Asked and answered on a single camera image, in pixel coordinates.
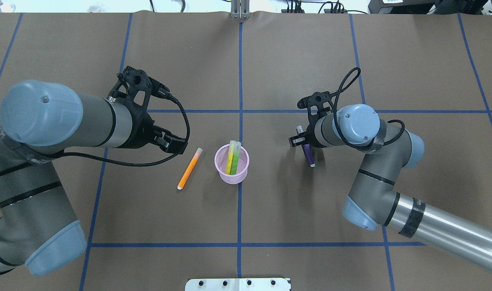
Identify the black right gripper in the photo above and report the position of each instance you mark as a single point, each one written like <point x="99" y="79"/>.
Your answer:
<point x="310" y="133"/>

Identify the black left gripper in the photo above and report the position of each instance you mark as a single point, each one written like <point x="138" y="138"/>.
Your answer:
<point x="142" y="131"/>

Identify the purple highlighter pen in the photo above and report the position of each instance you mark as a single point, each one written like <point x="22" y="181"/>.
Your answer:
<point x="306" y="148"/>

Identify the orange highlighter pen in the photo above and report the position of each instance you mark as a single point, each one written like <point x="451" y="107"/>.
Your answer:
<point x="181" y="184"/>

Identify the green highlighter pen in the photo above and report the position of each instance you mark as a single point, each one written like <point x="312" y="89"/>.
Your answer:
<point x="236" y="158"/>

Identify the yellow highlighter pen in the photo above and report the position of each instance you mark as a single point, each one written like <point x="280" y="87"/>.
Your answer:
<point x="229" y="157"/>

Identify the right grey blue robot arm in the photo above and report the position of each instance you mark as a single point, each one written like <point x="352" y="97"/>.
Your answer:
<point x="373" y="200"/>

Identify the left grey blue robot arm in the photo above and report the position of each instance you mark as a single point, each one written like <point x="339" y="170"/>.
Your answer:
<point x="38" y="122"/>

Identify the pink mesh pen holder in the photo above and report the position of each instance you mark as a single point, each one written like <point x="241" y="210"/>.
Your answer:
<point x="220" y="165"/>

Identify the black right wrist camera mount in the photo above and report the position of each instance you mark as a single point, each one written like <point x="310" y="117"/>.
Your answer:
<point x="318" y="105"/>

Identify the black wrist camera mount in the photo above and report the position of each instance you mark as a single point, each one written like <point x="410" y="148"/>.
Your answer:
<point x="134" y="88"/>
<point x="318" y="105"/>

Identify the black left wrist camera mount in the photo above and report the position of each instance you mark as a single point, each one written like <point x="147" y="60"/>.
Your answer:
<point x="134" y="88"/>

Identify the aluminium frame post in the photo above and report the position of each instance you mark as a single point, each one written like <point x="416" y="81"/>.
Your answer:
<point x="240" y="9"/>

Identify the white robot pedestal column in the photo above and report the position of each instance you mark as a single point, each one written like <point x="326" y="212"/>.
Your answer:
<point x="238" y="284"/>

